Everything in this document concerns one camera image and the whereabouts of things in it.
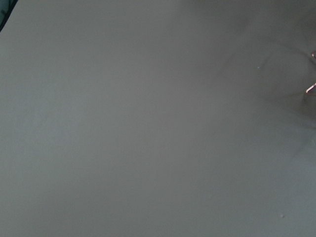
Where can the copper wire bottle basket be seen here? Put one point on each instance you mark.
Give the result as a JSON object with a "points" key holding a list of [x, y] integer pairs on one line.
{"points": [[311, 89]]}

